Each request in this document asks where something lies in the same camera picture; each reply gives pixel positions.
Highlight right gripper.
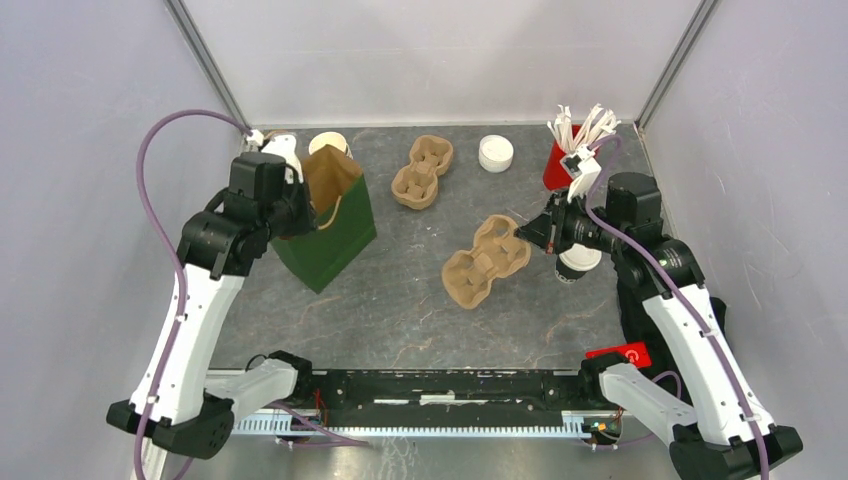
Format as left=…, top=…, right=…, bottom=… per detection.
left=515, top=186, right=628, bottom=254

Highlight black paper coffee cup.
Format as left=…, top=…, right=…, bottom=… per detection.
left=555, top=254, right=601, bottom=284

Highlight cardboard cup carrier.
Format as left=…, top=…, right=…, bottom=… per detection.
left=390, top=135, right=454, bottom=210
left=441, top=214, right=532, bottom=310

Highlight brown paper bag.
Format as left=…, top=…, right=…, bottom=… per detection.
left=271, top=145, right=377, bottom=293

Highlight white cup lid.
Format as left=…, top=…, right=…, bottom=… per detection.
left=558, top=244, right=603, bottom=272

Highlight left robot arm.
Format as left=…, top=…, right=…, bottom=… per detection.
left=106, top=152, right=316, bottom=459

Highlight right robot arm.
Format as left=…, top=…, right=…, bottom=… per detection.
left=515, top=172, right=803, bottom=479

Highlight red straw holder cup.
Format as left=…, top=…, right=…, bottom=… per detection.
left=542, top=141, right=572, bottom=191

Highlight stack of paper cups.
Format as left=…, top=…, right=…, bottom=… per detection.
left=308, top=131, right=353, bottom=158

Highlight stack of white lids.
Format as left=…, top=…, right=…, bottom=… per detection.
left=478, top=134, right=514, bottom=173

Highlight red card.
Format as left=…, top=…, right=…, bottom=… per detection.
left=585, top=341, right=653, bottom=369

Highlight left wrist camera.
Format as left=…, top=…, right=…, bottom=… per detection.
left=245, top=129, right=304, bottom=183

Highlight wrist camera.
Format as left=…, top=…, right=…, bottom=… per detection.
left=245, top=129, right=304, bottom=183
left=560, top=145, right=601, bottom=203

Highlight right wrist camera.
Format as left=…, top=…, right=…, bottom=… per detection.
left=560, top=145, right=601, bottom=203

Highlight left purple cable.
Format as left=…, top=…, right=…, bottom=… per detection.
left=132, top=109, right=372, bottom=480

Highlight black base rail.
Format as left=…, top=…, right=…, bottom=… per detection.
left=282, top=369, right=616, bottom=428

